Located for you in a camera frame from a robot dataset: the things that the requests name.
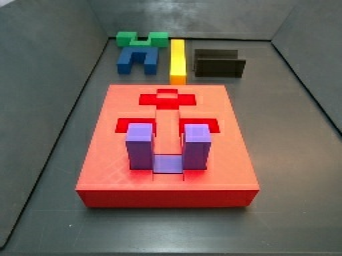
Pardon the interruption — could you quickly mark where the blue U-shaped block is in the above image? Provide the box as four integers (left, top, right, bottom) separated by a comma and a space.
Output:
116, 47, 159, 75

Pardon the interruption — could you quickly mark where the black angled fixture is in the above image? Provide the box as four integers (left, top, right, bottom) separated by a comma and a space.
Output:
194, 49, 246, 78

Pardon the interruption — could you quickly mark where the red base block with slots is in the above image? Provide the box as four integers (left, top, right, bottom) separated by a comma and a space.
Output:
76, 85, 259, 208

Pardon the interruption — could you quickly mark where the purple U-shaped block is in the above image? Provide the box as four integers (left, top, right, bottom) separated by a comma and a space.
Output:
125, 123, 211, 174

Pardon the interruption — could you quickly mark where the yellow long bar block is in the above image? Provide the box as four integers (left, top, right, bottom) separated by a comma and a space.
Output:
170, 39, 187, 85

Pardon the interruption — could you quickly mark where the green stepped block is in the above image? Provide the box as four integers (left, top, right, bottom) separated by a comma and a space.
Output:
116, 31, 168, 48

